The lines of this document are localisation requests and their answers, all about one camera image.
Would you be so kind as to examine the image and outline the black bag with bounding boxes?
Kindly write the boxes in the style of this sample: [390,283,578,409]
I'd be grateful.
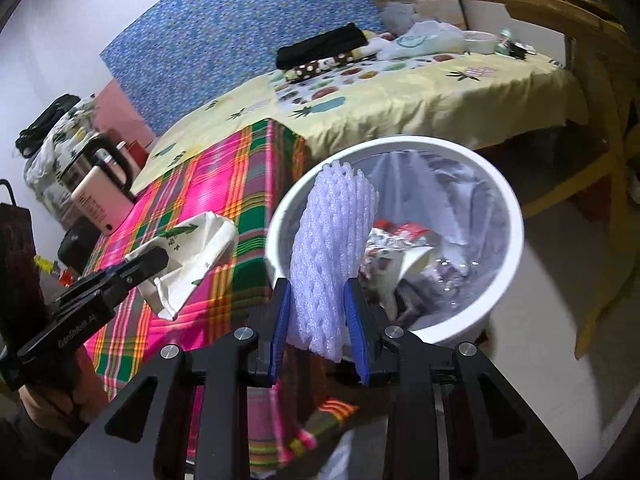
[15,94,82,157]

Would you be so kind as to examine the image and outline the person's left hand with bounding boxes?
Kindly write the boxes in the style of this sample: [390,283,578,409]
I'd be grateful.
[20,345,108,428]

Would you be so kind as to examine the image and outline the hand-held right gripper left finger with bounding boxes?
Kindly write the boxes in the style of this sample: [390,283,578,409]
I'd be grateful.
[50,277,293,480]

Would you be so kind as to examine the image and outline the stainless steel electric kettle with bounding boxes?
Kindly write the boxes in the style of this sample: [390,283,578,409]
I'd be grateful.
[57,135,136,206]

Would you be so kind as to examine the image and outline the short white foam net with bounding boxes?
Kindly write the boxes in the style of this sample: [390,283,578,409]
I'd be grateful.
[286,160,378,363]

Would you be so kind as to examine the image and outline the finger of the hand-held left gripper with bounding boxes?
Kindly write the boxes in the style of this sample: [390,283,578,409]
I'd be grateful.
[117,247,170,291]

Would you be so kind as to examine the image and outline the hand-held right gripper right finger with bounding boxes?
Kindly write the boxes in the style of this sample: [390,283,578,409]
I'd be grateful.
[344,277,581,480]

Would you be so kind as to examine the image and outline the blue floral headboard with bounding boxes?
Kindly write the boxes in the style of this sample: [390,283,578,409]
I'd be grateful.
[100,0,386,136]

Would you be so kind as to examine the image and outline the brown polka dot cloth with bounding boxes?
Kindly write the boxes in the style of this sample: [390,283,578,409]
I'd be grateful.
[284,52,353,83]

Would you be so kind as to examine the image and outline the pink green plaid tablecloth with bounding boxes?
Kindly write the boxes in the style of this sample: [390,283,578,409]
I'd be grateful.
[82,119,361,471]

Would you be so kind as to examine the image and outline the crushed patterned paper cup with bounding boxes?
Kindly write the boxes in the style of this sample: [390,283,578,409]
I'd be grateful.
[125,211,240,321]

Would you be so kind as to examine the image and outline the yellow pineapple print bedsheet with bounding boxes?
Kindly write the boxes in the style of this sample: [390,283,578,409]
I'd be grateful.
[132,52,586,181]

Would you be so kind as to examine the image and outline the white bowl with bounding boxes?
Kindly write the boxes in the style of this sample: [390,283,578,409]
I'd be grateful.
[460,30,498,55]

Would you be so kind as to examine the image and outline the wooden round table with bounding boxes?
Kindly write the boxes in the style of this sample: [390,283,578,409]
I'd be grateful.
[415,0,640,361]

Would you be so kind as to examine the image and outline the white round bin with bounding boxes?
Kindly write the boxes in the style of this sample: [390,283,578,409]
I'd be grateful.
[264,135,526,346]

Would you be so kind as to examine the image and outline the white chest cabinet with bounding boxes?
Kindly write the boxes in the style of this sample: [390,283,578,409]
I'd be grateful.
[457,0,566,43]

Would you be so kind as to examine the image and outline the clear plastic bottle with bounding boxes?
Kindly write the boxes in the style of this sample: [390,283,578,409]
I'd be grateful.
[425,255,481,311]

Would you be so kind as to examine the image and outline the white fruit print cloth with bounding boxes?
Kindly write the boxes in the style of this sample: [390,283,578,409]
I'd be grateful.
[270,35,481,121]

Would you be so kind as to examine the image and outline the black folded clothes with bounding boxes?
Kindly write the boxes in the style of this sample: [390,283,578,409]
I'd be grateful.
[276,22,368,70]

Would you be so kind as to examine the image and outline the white plastic bag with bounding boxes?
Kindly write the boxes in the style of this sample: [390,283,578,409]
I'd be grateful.
[377,19,466,61]

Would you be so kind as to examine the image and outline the white yogurt cup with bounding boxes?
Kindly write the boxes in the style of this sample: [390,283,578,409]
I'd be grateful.
[380,247,433,311]

